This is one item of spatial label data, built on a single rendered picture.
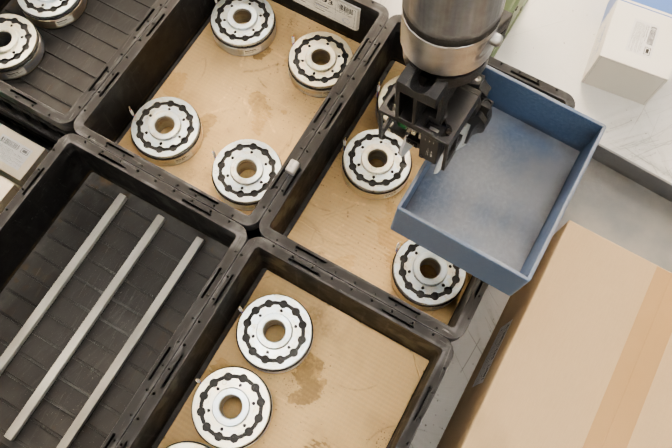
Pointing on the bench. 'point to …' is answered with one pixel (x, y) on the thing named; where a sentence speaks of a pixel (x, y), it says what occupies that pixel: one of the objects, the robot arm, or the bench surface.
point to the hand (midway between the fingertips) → (440, 139)
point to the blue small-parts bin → (502, 186)
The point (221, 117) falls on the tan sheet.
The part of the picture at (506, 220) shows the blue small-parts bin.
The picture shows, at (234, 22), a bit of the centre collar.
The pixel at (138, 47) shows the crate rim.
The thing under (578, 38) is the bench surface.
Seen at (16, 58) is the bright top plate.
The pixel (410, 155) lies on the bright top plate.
